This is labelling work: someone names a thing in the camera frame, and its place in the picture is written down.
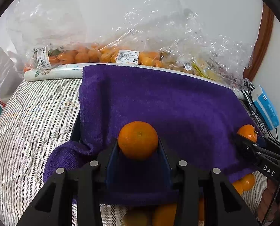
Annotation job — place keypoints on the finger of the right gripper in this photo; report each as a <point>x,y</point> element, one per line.
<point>268,143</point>
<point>247,149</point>

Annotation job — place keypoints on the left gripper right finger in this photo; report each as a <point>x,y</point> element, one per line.
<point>223,205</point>

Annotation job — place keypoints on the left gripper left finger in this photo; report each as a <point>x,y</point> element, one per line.
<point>53,203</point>

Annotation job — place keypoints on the large stemmed orange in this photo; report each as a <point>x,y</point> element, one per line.
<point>249,132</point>

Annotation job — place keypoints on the person's right hand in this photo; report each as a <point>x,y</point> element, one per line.
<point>264,204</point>

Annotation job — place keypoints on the oval orange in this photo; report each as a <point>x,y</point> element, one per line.
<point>238,186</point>

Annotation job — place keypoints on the blue tissue box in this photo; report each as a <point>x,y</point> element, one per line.
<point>265,107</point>

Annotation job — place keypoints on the purple towel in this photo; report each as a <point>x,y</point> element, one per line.
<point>195,118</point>

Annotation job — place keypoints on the small orange tangerine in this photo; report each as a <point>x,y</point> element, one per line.
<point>164,215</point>

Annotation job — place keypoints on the yellow-green fruit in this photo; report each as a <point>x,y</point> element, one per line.
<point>136,219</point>

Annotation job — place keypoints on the striped bed cover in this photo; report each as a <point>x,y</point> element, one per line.
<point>37,119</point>

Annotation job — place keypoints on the clear bag of bananas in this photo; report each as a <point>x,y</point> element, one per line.
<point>219,59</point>

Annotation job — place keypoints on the white paper roll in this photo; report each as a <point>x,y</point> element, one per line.
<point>55,71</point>

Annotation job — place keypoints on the clear bag of oranges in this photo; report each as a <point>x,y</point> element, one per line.
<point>162,31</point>

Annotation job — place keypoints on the white plastic bag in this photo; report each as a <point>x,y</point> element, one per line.
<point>10,79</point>

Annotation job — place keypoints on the clear bag of tangerines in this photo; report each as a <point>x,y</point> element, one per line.
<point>49,33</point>

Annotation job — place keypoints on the brown wooden door frame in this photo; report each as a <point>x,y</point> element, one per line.
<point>262,42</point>

